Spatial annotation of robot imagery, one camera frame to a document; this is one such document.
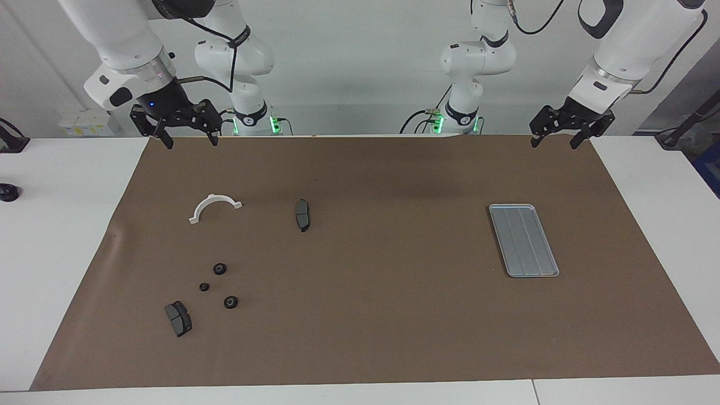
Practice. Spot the blue box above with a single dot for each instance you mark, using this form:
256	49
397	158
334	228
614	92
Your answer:
710	169

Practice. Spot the long dark grey brake pad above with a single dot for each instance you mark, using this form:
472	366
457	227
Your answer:
302	215

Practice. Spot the silver metal tray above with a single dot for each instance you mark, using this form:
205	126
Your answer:
523	242

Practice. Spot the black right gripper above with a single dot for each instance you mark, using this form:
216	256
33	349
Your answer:
163	104

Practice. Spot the white wall socket box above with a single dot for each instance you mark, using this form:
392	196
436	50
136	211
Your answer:
84	122

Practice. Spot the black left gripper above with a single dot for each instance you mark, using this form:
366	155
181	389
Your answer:
576	115

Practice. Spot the brown table mat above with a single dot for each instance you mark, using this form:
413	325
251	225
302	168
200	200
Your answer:
365	315

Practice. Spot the large black bearing gear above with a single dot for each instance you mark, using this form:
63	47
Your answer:
220	269
230	302

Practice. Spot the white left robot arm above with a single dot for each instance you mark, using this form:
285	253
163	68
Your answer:
478	59

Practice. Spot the black stand pole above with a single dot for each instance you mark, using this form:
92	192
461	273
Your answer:
689	121

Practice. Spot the black table clamp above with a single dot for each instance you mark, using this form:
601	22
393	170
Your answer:
11	143

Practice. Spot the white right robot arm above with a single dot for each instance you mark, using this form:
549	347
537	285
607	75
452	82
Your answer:
124	34

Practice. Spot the short dark grey brake pad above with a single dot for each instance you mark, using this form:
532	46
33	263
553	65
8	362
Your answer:
179	319

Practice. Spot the white curved plastic bracket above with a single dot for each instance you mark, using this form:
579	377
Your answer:
209	198

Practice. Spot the black round knob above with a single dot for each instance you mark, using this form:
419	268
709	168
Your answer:
8	193

